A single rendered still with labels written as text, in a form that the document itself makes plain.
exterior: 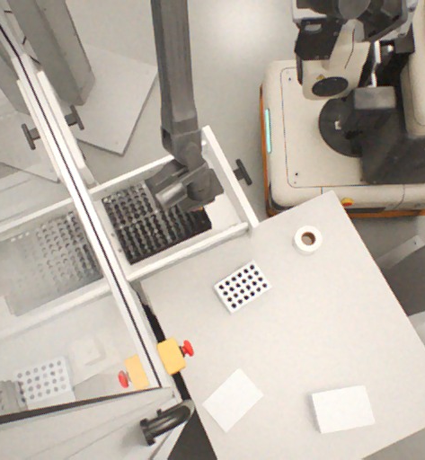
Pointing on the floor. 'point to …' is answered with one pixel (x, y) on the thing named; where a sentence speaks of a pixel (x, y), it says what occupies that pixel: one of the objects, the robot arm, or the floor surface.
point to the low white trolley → (299, 340)
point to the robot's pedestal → (415, 278)
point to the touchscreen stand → (86, 75)
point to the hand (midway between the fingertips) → (199, 203)
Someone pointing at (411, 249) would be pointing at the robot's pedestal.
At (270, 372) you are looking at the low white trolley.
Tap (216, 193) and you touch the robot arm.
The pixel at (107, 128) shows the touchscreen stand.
